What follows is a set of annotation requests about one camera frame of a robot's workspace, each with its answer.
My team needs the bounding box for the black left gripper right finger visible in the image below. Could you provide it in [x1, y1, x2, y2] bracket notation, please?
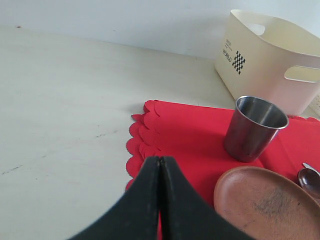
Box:
[158, 156, 252, 240]

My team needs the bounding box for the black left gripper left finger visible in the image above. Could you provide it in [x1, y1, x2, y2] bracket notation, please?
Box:
[71, 156, 160, 240]

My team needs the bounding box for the red scalloped cloth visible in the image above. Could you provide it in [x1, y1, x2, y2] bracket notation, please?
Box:
[126, 100, 320, 211]

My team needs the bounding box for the brown wooden plate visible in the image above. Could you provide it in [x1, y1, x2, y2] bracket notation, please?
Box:
[213, 166, 320, 240]

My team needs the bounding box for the stainless steel cup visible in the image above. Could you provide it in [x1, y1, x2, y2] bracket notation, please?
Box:
[223, 95, 289, 163]

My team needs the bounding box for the brown wooden spoon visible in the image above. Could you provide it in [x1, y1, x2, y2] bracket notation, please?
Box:
[297, 168, 320, 202]

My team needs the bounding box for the silver table knife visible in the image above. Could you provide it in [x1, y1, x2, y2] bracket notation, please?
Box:
[302, 162, 320, 174]

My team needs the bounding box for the white woven plastic basket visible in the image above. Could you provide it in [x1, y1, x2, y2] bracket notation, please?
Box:
[309, 93, 320, 117]

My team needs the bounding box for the cream plastic bin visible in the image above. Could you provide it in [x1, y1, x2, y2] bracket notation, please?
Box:
[215, 9, 320, 116]

